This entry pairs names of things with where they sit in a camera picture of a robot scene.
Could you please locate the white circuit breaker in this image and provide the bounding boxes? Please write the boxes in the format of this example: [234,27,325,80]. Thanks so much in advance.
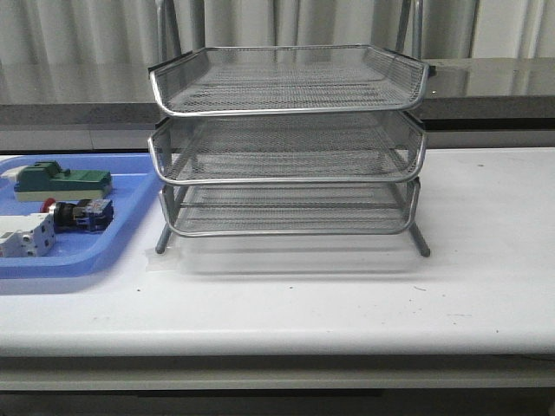
[1,213,56,257]

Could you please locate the silver metal rack frame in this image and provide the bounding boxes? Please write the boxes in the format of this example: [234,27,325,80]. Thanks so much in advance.
[155,0,431,257]

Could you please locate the red emergency stop button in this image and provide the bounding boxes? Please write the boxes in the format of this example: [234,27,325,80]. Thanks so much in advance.
[40,198,114,233]

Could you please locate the dark stone counter ledge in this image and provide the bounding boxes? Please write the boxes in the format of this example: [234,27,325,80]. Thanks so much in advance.
[1,58,554,130]

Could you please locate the small white plastic part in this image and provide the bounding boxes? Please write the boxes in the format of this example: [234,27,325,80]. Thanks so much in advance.
[1,166,26,183]

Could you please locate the blue plastic tray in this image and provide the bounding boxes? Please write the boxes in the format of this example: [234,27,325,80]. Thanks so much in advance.
[1,153,161,279]

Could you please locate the green and beige switch block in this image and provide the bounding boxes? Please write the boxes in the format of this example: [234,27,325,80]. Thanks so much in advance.
[14,160,113,202]

